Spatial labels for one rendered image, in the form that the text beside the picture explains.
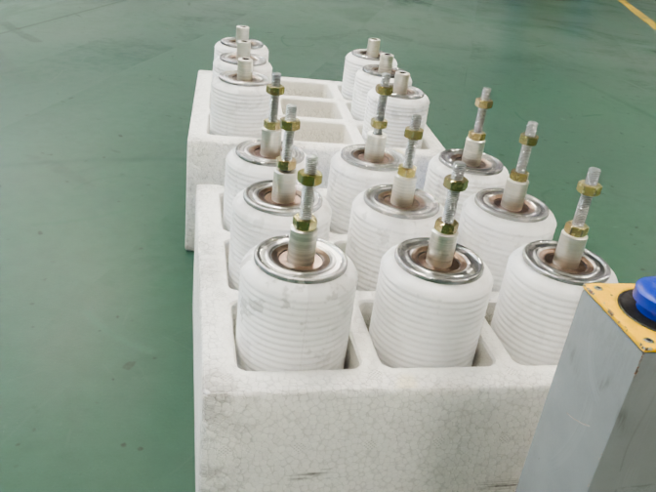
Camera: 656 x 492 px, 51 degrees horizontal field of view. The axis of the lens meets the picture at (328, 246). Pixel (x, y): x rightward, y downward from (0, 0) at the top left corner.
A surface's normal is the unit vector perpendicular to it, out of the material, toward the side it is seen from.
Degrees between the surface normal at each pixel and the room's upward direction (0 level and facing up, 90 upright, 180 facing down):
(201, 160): 90
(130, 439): 0
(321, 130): 90
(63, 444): 0
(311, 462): 90
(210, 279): 0
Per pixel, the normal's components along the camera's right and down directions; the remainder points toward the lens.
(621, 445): 0.18, 0.48
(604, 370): -0.98, -0.02
